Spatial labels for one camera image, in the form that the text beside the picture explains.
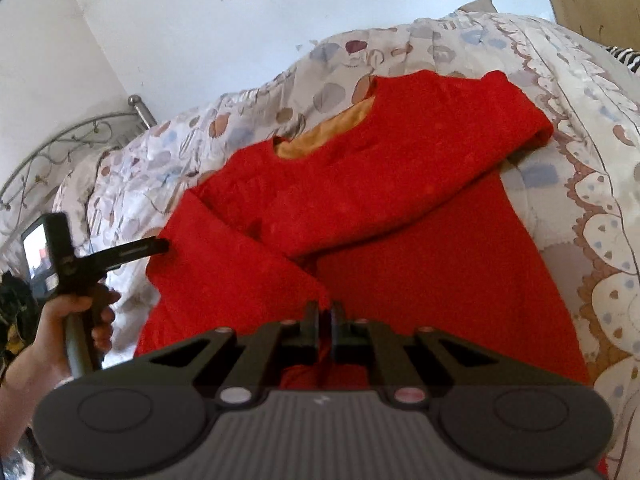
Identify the striped bed sheet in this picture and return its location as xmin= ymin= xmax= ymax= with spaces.
xmin=605 ymin=47 xmax=640 ymax=74

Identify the grey metal headboard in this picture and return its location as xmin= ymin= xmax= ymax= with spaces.
xmin=1 ymin=94 xmax=156 ymax=269

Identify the patterned circle print duvet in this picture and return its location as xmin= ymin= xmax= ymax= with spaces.
xmin=53 ymin=10 xmax=639 ymax=479

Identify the left forearm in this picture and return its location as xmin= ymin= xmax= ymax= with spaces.
xmin=1 ymin=347 xmax=70 ymax=458

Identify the brown wooden wardrobe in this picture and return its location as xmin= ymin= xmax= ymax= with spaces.
xmin=550 ymin=0 xmax=639 ymax=50

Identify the left hand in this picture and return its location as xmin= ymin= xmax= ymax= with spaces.
xmin=32 ymin=284 xmax=120 ymax=378

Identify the black clothes pile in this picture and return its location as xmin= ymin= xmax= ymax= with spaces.
xmin=0 ymin=272 xmax=40 ymax=377

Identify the red knit sweater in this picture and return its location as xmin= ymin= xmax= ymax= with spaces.
xmin=134 ymin=69 xmax=609 ymax=476

